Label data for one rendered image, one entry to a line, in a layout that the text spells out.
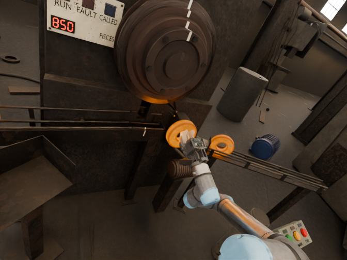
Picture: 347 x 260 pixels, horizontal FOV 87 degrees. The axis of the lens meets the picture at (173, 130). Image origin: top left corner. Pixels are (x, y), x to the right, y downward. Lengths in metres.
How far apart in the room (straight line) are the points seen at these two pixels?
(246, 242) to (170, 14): 0.76
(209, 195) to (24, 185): 0.68
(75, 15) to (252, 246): 0.94
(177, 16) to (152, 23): 0.10
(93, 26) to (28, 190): 0.68
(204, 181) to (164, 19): 0.63
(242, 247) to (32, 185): 0.73
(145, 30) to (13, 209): 0.77
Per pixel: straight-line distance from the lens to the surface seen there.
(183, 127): 0.87
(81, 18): 0.92
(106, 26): 0.93
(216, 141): 1.22
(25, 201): 0.85
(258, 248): 0.51
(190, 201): 0.84
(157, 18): 0.80
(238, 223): 0.76
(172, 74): 0.81
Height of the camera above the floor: 1.30
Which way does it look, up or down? 31 degrees down
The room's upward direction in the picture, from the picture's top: 25 degrees clockwise
